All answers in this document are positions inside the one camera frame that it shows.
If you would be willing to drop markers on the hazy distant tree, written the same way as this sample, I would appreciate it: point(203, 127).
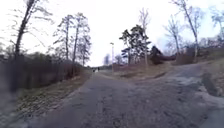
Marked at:
point(106, 60)
point(118, 60)

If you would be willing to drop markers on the pale street lamp pole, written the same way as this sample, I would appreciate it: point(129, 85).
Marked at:
point(112, 56)

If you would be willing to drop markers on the dry brown grass field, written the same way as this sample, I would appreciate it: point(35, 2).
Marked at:
point(143, 70)

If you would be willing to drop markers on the small bare tree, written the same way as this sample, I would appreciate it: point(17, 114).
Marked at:
point(85, 46)

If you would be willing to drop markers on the cluster of pine trees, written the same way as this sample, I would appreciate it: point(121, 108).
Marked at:
point(136, 41)

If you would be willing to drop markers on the pale birch tree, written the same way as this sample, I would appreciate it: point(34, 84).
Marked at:
point(145, 56)

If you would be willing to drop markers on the grey asphalt path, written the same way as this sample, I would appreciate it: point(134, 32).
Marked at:
point(110, 100)

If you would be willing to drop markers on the dark evergreen tree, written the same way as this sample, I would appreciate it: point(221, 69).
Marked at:
point(156, 55)

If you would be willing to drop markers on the bare branching tree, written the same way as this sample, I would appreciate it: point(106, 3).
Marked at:
point(191, 26)
point(175, 40)

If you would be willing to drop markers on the leaf-strewn grass verge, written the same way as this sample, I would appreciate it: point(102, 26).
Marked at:
point(50, 93)

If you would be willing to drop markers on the brown leafless bushes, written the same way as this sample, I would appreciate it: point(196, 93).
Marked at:
point(185, 58)

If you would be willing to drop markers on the row of dark bushes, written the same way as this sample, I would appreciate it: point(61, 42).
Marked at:
point(33, 71)

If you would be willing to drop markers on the large leaning bare tree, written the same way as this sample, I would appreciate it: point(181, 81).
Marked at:
point(22, 30)

